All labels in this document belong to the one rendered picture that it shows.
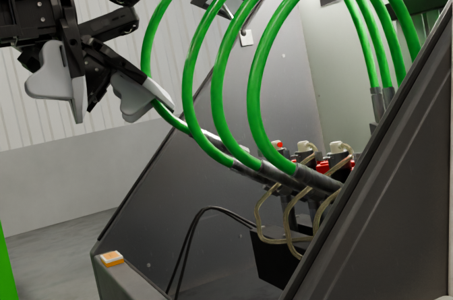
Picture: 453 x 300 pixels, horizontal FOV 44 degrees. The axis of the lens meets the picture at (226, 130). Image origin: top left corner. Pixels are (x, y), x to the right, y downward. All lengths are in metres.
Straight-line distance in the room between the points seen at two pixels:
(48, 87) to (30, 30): 0.06
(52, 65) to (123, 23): 0.22
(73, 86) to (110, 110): 6.80
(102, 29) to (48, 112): 6.45
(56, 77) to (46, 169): 6.61
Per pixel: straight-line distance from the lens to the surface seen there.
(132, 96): 0.77
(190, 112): 0.71
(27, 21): 0.62
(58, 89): 0.62
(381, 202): 0.52
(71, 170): 7.28
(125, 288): 0.86
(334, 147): 0.72
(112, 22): 0.82
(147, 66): 0.79
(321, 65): 1.22
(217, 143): 0.82
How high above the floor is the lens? 1.20
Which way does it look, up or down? 4 degrees down
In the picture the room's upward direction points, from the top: 11 degrees counter-clockwise
